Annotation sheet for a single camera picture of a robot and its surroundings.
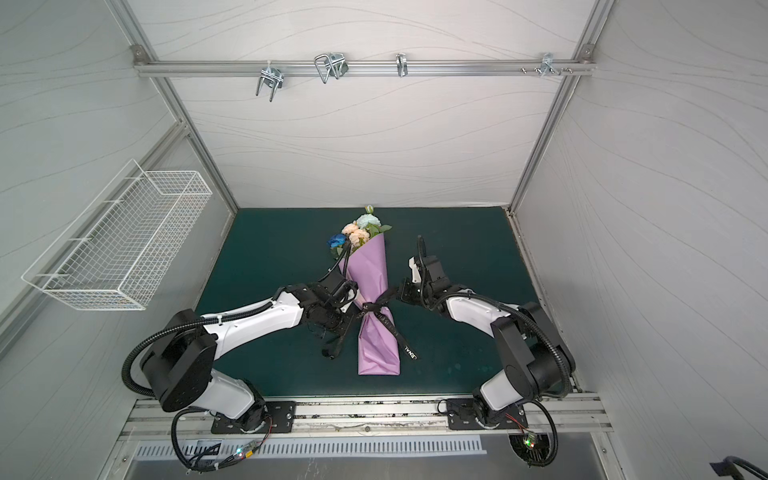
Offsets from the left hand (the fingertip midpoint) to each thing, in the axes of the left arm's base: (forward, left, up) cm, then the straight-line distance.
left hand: (355, 323), depth 85 cm
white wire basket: (+6, +52, +27) cm, 59 cm away
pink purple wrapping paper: (-6, -7, -2) cm, 10 cm away
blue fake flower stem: (+29, +10, -1) cm, 31 cm away
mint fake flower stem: (+36, -2, +4) cm, 36 cm away
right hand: (+12, -13, +3) cm, 18 cm away
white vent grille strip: (-29, +8, -5) cm, 31 cm away
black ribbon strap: (+5, -6, 0) cm, 8 cm away
